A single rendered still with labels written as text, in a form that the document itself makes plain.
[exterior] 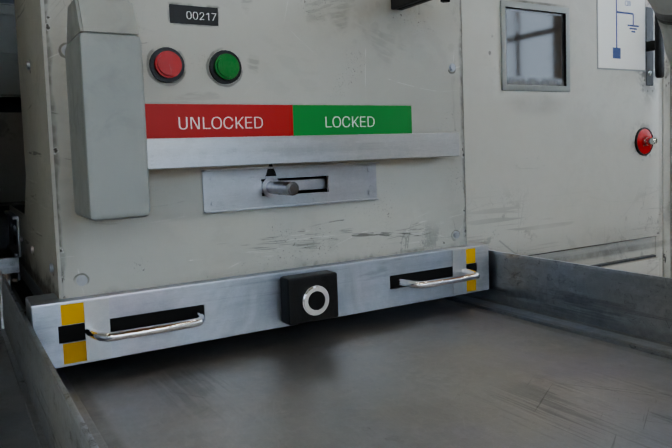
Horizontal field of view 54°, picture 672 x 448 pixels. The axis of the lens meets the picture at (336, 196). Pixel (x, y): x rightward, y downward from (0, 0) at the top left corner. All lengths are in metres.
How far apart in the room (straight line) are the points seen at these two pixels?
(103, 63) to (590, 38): 1.07
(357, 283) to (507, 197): 0.54
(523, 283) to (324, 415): 0.39
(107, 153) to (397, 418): 0.30
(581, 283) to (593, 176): 0.65
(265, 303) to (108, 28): 0.32
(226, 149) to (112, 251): 0.14
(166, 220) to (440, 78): 0.38
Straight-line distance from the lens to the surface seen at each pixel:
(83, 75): 0.54
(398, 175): 0.79
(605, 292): 0.77
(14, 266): 0.99
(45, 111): 0.66
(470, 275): 0.81
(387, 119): 0.78
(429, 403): 0.56
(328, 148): 0.69
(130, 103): 0.55
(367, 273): 0.76
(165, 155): 0.62
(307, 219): 0.73
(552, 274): 0.82
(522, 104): 1.27
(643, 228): 1.56
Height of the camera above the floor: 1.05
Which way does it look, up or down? 4 degrees down
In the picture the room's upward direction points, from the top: 2 degrees counter-clockwise
